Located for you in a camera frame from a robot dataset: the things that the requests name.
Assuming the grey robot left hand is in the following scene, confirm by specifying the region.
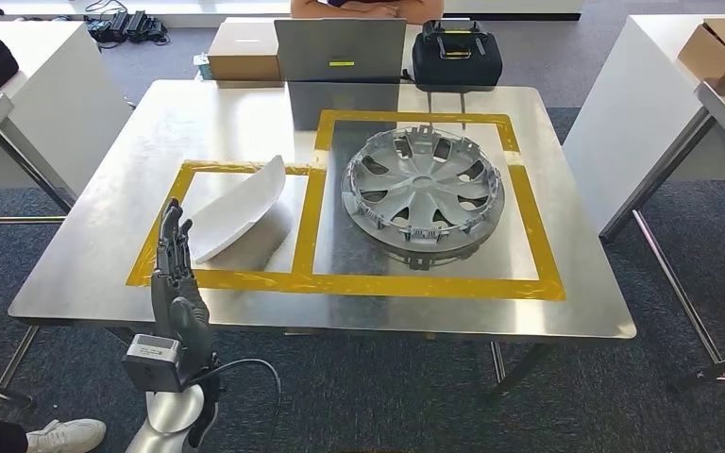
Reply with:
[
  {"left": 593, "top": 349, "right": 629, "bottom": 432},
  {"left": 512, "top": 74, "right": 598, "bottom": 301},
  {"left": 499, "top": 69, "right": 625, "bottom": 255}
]
[{"left": 149, "top": 198, "right": 217, "bottom": 382}]

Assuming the white curved plastic part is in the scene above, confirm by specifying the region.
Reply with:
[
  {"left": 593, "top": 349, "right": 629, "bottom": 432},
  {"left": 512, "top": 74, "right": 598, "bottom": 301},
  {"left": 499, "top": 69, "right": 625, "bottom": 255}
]
[{"left": 187, "top": 155, "right": 287, "bottom": 265}]

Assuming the stainless steel workbench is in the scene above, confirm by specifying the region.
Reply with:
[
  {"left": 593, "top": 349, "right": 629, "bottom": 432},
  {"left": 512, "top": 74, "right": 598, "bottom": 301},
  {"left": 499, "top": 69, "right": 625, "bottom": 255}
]
[{"left": 8, "top": 79, "right": 637, "bottom": 405}]

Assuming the white sneaker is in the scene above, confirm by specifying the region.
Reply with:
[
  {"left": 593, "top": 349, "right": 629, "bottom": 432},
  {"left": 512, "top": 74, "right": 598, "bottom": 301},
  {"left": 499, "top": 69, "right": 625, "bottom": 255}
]
[{"left": 26, "top": 418, "right": 108, "bottom": 453}]

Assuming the white panel table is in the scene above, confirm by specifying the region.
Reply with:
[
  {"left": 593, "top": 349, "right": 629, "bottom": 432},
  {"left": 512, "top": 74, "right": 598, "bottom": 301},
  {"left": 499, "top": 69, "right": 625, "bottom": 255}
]
[
  {"left": 0, "top": 22, "right": 133, "bottom": 190},
  {"left": 562, "top": 15, "right": 725, "bottom": 236}
]

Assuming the large yellow tape square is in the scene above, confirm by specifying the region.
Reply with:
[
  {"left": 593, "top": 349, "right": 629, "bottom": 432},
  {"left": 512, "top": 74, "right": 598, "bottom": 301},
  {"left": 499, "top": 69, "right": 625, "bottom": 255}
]
[{"left": 290, "top": 109, "right": 567, "bottom": 303}]

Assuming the silver wheel hubcap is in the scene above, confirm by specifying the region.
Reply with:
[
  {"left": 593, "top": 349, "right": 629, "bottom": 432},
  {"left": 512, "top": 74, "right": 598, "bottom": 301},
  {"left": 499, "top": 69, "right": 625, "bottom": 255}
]
[{"left": 340, "top": 125, "right": 506, "bottom": 258}]

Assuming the black power adapter bundle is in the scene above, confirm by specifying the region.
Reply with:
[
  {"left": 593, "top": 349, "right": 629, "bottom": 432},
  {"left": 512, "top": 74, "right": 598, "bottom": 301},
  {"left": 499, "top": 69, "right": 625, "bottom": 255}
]
[{"left": 84, "top": 8, "right": 170, "bottom": 46}]

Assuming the grey laptop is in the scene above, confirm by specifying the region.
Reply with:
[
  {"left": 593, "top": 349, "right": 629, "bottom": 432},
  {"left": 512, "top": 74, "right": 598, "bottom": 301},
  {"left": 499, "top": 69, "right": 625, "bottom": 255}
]
[{"left": 273, "top": 17, "right": 408, "bottom": 84}]

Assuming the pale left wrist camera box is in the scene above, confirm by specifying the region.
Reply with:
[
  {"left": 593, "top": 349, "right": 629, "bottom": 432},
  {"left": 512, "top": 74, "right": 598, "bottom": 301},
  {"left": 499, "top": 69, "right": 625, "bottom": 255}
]
[{"left": 121, "top": 334, "right": 187, "bottom": 394}]

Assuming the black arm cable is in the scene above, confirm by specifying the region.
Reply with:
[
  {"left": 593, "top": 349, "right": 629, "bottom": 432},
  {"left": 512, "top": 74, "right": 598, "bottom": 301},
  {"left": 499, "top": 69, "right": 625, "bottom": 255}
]
[{"left": 184, "top": 358, "right": 283, "bottom": 439}]

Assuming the black case with strap handles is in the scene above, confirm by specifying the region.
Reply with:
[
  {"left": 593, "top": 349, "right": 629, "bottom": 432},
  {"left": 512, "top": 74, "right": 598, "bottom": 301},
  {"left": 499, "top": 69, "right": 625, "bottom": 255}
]
[{"left": 411, "top": 20, "right": 505, "bottom": 93}]

